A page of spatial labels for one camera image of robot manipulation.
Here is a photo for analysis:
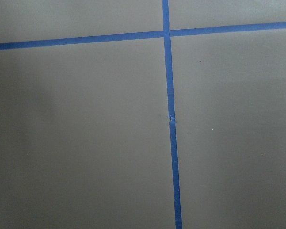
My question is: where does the blue tape line lengthwise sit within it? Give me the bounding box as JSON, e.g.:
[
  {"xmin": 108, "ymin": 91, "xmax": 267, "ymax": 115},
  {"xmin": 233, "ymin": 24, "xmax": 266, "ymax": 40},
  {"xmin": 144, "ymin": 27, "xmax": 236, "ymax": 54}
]
[{"xmin": 162, "ymin": 0, "xmax": 182, "ymax": 229}]

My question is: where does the blue tape line crosswise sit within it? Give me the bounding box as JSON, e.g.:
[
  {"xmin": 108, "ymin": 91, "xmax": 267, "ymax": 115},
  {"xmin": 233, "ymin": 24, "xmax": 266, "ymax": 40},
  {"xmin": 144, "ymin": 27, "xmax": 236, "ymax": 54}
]
[{"xmin": 0, "ymin": 22, "xmax": 286, "ymax": 50}]

